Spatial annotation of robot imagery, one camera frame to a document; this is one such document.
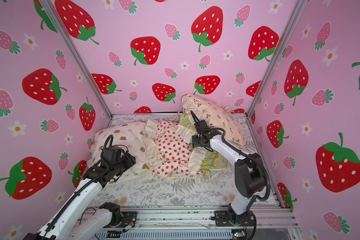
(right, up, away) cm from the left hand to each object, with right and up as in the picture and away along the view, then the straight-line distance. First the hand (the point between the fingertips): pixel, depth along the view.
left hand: (133, 159), depth 81 cm
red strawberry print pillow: (+18, +2, +9) cm, 21 cm away
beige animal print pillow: (+47, +25, +8) cm, 54 cm away
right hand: (+35, +9, +10) cm, 38 cm away
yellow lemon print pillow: (+46, -2, +5) cm, 46 cm away
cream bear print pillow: (-7, +13, +14) cm, 20 cm away
